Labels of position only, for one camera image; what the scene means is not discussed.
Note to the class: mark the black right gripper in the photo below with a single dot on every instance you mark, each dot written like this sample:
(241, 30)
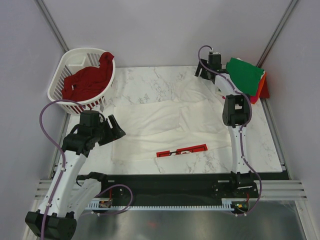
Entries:
(198, 69)

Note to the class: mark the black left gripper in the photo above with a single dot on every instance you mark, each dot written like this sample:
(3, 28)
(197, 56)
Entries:
(118, 131)

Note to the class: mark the white Coca-Cola t-shirt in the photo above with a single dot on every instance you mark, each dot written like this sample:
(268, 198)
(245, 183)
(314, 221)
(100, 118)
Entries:
(193, 117)

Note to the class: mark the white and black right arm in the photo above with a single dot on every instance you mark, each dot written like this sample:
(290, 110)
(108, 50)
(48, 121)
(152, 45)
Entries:
(236, 115)

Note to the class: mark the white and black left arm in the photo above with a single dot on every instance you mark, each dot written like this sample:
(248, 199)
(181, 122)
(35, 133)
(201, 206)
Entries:
(57, 216)

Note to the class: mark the green folded t-shirt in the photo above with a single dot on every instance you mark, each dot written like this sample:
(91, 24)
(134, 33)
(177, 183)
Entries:
(245, 76)

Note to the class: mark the pink folded t-shirt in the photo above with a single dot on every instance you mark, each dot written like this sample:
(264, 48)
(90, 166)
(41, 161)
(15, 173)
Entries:
(254, 99)

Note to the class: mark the orange folded t-shirt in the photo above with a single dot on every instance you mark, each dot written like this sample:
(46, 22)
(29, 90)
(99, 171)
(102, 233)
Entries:
(260, 85)

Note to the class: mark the red t-shirt in basket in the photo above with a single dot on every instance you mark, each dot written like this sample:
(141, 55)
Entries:
(91, 85)

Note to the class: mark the dark red folded t-shirt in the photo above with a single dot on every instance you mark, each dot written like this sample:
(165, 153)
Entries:
(265, 90)

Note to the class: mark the white plastic laundry basket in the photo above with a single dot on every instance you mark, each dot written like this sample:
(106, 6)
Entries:
(73, 61)

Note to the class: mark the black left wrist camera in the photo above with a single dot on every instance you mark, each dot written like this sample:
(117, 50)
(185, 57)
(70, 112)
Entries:
(89, 118)

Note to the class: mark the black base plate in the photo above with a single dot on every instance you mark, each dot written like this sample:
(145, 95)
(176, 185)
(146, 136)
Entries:
(172, 191)

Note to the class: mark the white slotted cable duct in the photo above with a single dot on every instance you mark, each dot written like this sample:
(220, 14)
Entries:
(226, 205)

